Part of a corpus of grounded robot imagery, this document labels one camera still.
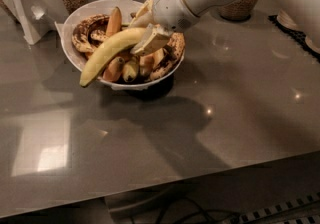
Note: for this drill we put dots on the orange upright banana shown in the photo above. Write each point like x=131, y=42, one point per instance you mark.
x=114, y=23

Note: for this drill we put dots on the black white striped strip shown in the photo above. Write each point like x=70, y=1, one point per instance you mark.
x=301, y=210

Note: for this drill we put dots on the yellow banana centre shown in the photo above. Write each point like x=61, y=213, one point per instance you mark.
x=149, y=62

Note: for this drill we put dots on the brown spotted curved banana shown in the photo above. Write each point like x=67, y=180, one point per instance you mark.
x=80, y=35

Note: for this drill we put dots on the black mat with plates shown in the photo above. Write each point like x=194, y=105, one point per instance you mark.
x=288, y=26

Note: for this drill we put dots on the small banana front middle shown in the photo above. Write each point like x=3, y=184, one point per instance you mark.
x=131, y=69

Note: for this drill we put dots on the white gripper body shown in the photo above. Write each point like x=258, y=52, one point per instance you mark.
x=171, y=4

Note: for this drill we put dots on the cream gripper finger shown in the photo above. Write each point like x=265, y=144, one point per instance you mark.
x=144, y=16
x=154, y=38

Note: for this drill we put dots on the left white stand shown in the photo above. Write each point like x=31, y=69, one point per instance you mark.
x=37, y=17

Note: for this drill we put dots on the right glass jar of grains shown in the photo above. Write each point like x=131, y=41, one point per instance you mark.
x=238, y=10

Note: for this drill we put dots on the long yellow banana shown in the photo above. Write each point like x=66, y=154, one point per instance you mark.
x=107, y=51

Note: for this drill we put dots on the small banana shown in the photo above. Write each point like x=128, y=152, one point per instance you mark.
x=113, y=71
x=131, y=69

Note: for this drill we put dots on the spotted banana right rim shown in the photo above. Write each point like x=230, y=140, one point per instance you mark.
x=166, y=59

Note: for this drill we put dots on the white bowl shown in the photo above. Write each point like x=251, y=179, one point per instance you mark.
x=79, y=59

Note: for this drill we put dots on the small banana front left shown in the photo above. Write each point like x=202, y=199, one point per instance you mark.
x=113, y=71

